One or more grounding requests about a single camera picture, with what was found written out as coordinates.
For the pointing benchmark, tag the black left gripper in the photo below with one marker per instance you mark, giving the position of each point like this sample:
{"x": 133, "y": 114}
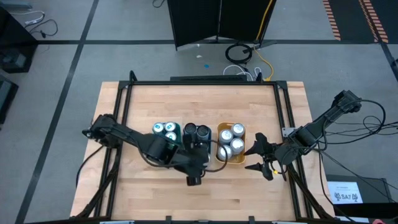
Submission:
{"x": 192, "y": 161}

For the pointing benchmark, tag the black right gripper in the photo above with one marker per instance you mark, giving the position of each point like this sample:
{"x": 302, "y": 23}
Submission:
{"x": 270, "y": 152}

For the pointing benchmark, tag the yellow plastic bin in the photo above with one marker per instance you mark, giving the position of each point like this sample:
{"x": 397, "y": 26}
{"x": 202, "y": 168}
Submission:
{"x": 241, "y": 160}

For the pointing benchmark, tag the white and blue Spindrift can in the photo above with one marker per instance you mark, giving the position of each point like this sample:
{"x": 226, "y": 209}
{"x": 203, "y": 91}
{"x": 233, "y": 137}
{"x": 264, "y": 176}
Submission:
{"x": 237, "y": 145}
{"x": 238, "y": 128}
{"x": 224, "y": 152}

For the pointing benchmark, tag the dark blue-teal plastic bin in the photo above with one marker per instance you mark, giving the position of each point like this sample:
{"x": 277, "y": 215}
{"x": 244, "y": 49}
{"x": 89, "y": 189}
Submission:
{"x": 212, "y": 146}

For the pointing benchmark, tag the light teal plastic bin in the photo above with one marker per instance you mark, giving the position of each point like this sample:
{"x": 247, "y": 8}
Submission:
{"x": 178, "y": 133}

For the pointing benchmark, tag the silver cans pair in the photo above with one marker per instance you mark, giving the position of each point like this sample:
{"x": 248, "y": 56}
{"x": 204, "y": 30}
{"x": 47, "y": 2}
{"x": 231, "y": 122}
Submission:
{"x": 226, "y": 136}

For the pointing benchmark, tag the white-top cans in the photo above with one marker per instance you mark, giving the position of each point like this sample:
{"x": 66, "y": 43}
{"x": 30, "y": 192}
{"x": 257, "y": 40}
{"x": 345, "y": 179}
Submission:
{"x": 169, "y": 126}

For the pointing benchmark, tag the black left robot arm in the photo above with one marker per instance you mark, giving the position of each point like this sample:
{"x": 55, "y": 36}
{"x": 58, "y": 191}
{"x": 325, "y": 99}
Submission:
{"x": 133, "y": 140}

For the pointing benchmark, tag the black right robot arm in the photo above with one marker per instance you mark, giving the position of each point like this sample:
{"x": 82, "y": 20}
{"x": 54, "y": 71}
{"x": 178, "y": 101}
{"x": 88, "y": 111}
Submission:
{"x": 323, "y": 124}

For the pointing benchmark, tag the black flat bar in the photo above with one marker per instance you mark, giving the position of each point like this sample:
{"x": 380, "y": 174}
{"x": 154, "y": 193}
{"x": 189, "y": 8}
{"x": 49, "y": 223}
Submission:
{"x": 208, "y": 78}

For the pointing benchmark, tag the white SA7 label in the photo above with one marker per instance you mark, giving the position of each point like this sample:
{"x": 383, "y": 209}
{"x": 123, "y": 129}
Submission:
{"x": 345, "y": 193}

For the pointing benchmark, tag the black box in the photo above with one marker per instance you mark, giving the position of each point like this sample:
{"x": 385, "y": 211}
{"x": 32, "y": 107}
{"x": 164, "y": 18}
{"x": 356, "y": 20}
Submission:
{"x": 376, "y": 193}

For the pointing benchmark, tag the black folding partition screen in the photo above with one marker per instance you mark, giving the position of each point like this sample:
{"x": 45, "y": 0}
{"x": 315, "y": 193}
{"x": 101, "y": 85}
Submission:
{"x": 199, "y": 18}

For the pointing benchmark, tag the black orange-striped floor mat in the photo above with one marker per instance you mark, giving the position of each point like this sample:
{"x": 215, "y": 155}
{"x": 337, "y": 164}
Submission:
{"x": 349, "y": 18}

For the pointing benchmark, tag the black equipment case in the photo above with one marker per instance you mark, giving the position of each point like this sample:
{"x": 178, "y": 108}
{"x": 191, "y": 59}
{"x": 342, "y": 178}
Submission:
{"x": 7, "y": 99}

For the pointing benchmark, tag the black cabinet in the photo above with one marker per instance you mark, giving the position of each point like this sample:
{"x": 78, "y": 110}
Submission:
{"x": 15, "y": 40}

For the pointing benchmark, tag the black metal table frame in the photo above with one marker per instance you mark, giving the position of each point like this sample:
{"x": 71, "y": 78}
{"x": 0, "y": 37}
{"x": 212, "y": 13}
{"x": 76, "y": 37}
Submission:
{"x": 155, "y": 83}

